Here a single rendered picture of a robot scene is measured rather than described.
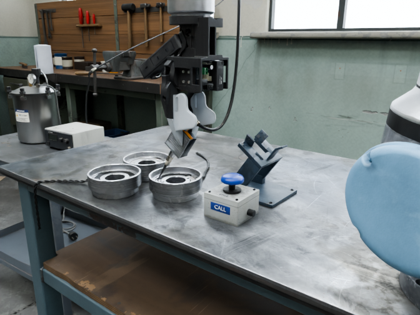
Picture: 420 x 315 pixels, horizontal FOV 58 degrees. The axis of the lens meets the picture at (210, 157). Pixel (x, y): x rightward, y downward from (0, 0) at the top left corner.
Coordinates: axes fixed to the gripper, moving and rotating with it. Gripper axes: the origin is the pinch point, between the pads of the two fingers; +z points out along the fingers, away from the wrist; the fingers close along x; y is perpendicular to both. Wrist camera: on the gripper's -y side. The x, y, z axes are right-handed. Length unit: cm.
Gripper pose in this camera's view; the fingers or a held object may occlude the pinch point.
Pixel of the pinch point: (183, 135)
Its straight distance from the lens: 67.8
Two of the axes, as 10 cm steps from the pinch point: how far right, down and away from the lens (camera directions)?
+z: -0.1, 9.6, 2.9
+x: 6.3, -2.2, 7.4
